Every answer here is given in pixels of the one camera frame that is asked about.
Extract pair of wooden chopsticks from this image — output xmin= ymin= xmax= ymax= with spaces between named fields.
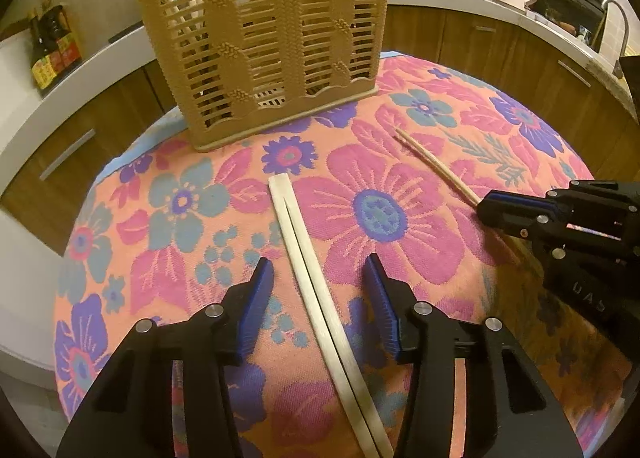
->
xmin=279 ymin=173 xmax=397 ymax=458

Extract yellow plastic utensil basket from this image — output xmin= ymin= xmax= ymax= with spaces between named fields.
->
xmin=130 ymin=0 xmax=394 ymax=153

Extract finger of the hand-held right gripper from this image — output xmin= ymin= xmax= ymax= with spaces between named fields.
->
xmin=483 ymin=179 xmax=640 ymax=220
xmin=476 ymin=203 xmax=640 ymax=265

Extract wooden lower cabinets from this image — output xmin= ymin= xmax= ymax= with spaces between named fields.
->
xmin=0 ymin=3 xmax=640 ymax=245

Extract long metal cabinet handle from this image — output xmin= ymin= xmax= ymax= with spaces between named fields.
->
xmin=39 ymin=127 xmax=97 ymax=180

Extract floral table cloth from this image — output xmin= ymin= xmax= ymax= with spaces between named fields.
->
xmin=52 ymin=50 xmax=637 ymax=458

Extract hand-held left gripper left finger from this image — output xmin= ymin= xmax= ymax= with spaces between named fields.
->
xmin=55 ymin=257 xmax=276 ymax=458

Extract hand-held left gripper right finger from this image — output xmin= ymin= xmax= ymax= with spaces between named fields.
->
xmin=363 ymin=253 xmax=584 ymax=458

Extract metal sink faucet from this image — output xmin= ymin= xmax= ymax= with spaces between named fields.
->
xmin=594 ymin=0 xmax=632 ymax=70

